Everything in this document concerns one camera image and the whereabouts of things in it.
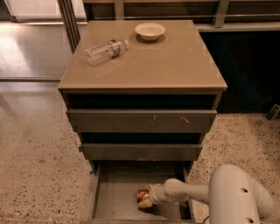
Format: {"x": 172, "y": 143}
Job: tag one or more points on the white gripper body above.
{"x": 155, "y": 193}

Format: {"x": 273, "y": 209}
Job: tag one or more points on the red coke can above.
{"x": 141, "y": 195}

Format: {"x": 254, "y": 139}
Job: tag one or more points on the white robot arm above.
{"x": 233, "y": 196}

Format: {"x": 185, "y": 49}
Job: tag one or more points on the grey open bottom drawer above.
{"x": 116, "y": 184}

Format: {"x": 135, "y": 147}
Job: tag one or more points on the grey middle drawer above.
{"x": 141, "y": 152}

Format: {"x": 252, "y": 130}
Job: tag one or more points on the grey drawer cabinet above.
{"x": 174, "y": 72}

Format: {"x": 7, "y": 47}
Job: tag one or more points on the grey top drawer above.
{"x": 141, "y": 121}

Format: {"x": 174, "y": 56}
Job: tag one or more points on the small dark floor device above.
{"x": 274, "y": 111}

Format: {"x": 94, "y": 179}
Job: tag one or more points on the clear plastic water bottle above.
{"x": 103, "y": 52}

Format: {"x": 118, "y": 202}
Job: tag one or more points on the white bowl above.
{"x": 150, "y": 31}

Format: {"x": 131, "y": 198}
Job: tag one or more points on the grey metal railing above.
{"x": 208, "y": 15}

